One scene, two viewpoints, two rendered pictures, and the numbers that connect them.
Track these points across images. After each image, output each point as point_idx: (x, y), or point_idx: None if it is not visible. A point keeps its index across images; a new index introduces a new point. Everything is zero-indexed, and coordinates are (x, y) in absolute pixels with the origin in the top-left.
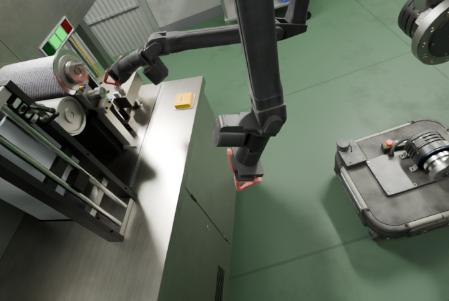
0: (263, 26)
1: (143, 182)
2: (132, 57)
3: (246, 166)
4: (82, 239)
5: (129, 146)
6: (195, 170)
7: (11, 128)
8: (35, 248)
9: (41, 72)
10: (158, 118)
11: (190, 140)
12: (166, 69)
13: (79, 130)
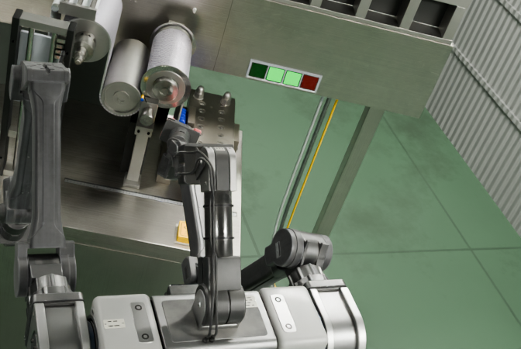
0: (18, 146)
1: (65, 191)
2: (172, 134)
3: (0, 226)
4: (11, 143)
5: (124, 177)
6: (95, 263)
7: (47, 44)
8: (15, 110)
9: (156, 60)
10: (167, 207)
11: (117, 238)
12: (173, 176)
13: (111, 111)
